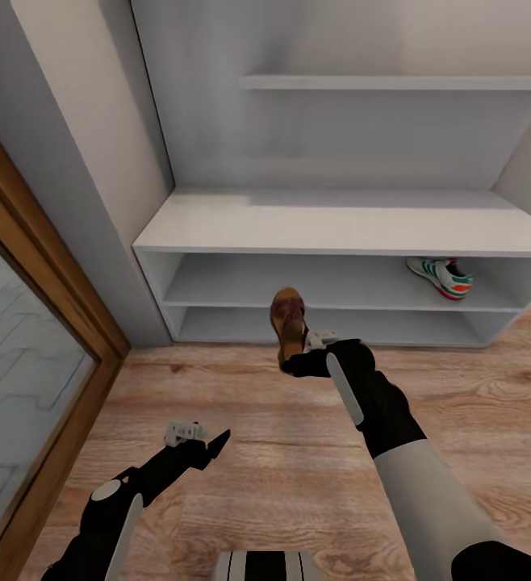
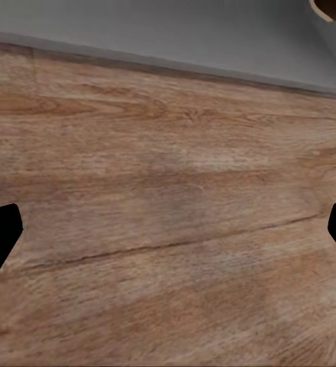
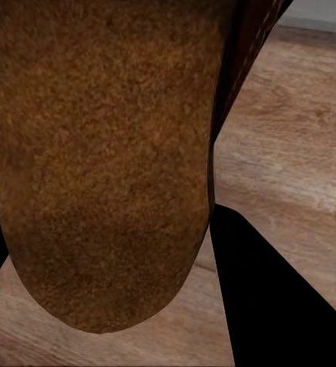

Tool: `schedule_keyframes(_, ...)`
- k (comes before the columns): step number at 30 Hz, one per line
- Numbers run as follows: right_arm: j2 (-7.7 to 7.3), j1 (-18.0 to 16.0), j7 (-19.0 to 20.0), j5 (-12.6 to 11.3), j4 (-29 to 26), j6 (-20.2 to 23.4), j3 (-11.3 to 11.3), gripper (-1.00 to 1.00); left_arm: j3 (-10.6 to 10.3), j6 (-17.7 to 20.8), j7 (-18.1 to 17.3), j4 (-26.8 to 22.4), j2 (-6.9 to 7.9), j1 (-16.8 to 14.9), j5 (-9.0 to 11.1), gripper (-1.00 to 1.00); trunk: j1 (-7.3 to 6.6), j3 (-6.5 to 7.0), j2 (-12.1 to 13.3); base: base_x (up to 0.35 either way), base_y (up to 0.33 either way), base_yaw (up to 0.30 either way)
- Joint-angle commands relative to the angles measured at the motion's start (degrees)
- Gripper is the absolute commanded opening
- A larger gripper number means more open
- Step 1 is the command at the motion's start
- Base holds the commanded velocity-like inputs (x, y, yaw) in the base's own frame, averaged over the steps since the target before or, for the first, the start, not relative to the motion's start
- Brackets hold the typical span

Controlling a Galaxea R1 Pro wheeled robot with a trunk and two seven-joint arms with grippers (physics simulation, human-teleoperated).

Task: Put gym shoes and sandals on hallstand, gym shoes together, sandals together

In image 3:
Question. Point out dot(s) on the sandal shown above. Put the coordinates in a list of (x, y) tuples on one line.
[(109, 111)]

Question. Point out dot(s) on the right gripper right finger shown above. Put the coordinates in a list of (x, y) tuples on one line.
[(274, 316)]

